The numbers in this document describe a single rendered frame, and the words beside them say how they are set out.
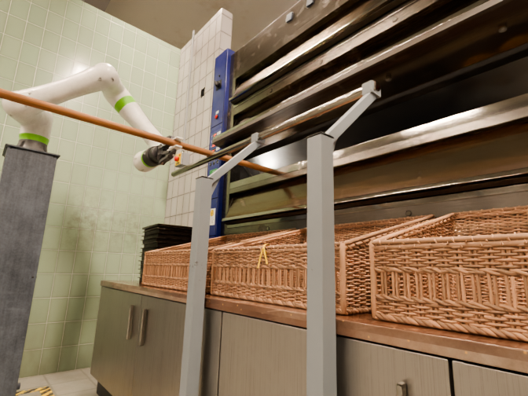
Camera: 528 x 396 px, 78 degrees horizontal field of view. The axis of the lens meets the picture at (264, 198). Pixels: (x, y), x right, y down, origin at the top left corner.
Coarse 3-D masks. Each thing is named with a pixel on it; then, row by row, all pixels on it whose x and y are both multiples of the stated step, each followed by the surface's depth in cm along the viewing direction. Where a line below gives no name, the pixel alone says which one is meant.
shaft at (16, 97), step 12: (0, 96) 102; (12, 96) 104; (24, 96) 106; (48, 108) 110; (60, 108) 112; (84, 120) 118; (96, 120) 120; (108, 120) 123; (132, 132) 128; (144, 132) 131; (168, 144) 139; (180, 144) 142; (228, 156) 158; (252, 168) 169; (264, 168) 173
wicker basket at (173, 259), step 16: (208, 240) 178; (224, 240) 185; (240, 240) 126; (160, 256) 141; (176, 256) 131; (208, 256) 116; (144, 272) 153; (160, 272) 139; (176, 272) 128; (208, 272) 115; (176, 288) 125; (208, 288) 113
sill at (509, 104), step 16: (464, 112) 104; (480, 112) 100; (496, 112) 97; (416, 128) 115; (432, 128) 111; (368, 144) 129; (384, 144) 123; (304, 160) 154; (256, 176) 180; (272, 176) 170
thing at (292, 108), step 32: (512, 0) 86; (448, 32) 99; (480, 32) 97; (512, 32) 95; (384, 64) 115; (416, 64) 112; (448, 64) 110; (320, 96) 136; (384, 96) 130; (256, 128) 169
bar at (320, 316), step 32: (352, 96) 92; (288, 128) 112; (320, 160) 67; (320, 192) 65; (192, 224) 103; (320, 224) 64; (192, 256) 99; (320, 256) 62; (192, 288) 96; (320, 288) 61; (192, 320) 94; (320, 320) 60; (192, 352) 93; (320, 352) 59; (192, 384) 91; (320, 384) 58
